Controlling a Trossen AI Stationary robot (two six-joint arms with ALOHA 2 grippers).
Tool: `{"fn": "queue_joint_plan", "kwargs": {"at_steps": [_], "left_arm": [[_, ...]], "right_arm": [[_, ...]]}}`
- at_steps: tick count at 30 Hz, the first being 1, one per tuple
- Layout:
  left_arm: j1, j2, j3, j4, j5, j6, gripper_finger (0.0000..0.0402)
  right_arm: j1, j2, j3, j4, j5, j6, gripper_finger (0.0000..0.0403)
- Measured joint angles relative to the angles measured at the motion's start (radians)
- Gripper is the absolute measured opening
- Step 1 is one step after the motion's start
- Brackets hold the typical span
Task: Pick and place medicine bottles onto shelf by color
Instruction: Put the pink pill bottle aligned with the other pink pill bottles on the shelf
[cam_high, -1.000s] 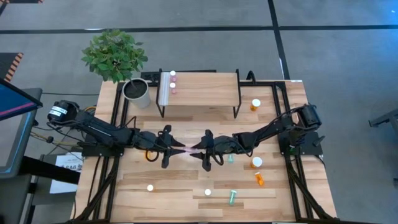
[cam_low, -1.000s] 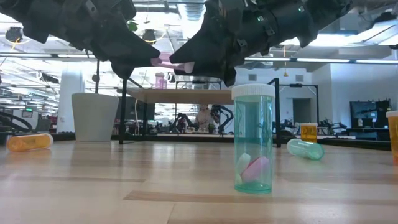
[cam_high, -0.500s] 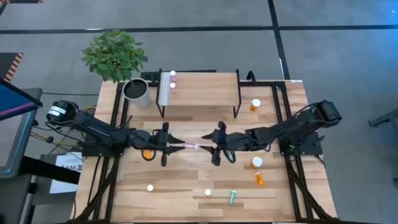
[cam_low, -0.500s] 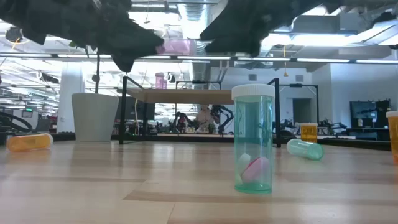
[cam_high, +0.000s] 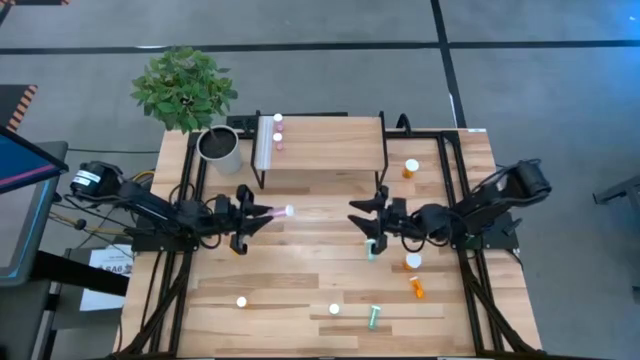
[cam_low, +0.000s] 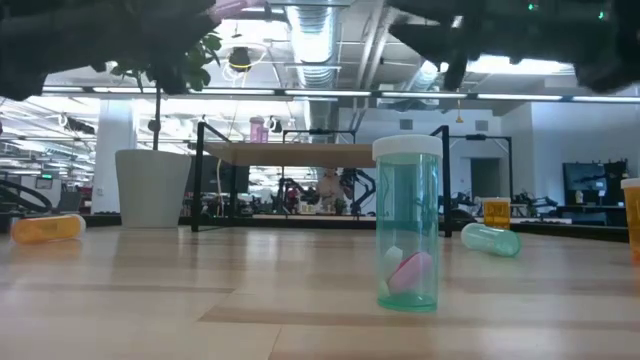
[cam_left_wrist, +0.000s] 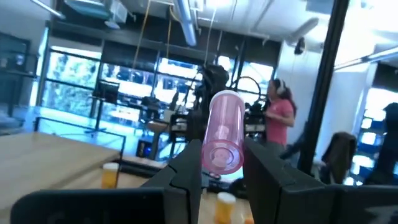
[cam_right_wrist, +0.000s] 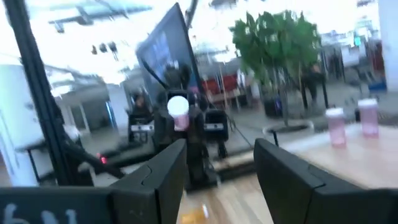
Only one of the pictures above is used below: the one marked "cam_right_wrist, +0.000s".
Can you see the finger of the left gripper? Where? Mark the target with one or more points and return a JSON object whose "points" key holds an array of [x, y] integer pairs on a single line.
{"points": [[163, 130], [197, 130]]}

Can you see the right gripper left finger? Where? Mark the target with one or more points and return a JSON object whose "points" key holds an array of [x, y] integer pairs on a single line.
{"points": [[155, 193]]}

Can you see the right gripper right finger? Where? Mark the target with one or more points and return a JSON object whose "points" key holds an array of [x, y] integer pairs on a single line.
{"points": [[286, 193]]}

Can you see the pink medicine bottle white cap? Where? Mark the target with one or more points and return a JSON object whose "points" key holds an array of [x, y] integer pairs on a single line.
{"points": [[178, 107], [335, 127], [368, 118]]}

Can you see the small orange medicine bottle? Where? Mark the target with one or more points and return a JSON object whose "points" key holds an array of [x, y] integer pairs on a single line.
{"points": [[192, 216]]}

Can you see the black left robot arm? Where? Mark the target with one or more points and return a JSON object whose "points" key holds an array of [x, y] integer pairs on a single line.
{"points": [[199, 161]]}

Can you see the blue screen monitor on stand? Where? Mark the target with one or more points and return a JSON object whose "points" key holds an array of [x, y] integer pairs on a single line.
{"points": [[168, 53]]}

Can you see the green plant in white pot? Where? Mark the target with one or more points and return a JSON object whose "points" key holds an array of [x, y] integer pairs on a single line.
{"points": [[273, 46]]}

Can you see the black metal table frame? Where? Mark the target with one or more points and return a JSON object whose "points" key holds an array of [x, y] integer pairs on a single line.
{"points": [[42, 93]]}

